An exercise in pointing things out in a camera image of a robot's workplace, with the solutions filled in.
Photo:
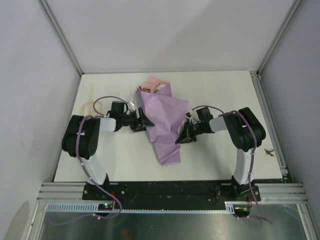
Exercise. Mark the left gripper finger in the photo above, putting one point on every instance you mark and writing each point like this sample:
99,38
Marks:
143,119
137,129

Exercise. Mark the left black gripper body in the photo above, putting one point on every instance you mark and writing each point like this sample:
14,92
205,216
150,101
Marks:
131,120

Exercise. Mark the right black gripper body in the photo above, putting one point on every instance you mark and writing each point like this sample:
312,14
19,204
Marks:
194,130

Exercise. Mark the pink wrapping paper sheet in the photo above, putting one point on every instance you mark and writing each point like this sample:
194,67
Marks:
167,113

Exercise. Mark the light pink rose stem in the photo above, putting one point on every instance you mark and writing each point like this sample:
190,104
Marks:
158,87

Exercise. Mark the cream ribbon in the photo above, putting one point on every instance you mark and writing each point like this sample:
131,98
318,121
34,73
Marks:
90,96

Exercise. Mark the dark pink rose stem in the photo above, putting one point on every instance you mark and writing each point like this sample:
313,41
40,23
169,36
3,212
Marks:
143,89

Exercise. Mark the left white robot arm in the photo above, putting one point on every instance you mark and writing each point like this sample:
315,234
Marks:
81,137

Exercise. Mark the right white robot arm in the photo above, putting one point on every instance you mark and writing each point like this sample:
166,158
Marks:
246,134

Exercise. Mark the small dry leaf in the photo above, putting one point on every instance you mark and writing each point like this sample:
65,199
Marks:
270,152

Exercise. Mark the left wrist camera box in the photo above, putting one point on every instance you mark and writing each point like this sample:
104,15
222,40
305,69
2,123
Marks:
133,104

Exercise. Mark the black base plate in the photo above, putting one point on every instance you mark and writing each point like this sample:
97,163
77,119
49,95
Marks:
199,195

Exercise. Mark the white cable duct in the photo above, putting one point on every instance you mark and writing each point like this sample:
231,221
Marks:
69,207

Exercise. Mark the aluminium frame rail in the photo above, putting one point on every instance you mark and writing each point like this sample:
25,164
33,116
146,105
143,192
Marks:
61,192

